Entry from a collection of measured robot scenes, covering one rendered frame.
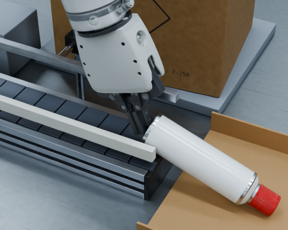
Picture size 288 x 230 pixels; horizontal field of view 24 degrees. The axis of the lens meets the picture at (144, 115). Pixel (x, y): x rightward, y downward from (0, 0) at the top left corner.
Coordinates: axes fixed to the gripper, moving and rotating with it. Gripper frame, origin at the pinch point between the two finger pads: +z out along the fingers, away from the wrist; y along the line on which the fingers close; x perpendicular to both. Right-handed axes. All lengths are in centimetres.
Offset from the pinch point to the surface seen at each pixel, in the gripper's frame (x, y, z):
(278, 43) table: -42.4, -3.9, 12.0
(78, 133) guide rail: 4.3, 8.2, -0.1
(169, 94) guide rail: -3.1, -4.0, -1.9
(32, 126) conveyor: 3.9, 16.9, -0.9
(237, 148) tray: -10.3, -7.6, 12.9
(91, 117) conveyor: -2.0, 10.5, 1.4
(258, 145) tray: -12.6, -10.2, 13.8
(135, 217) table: 9.0, -0.1, 10.7
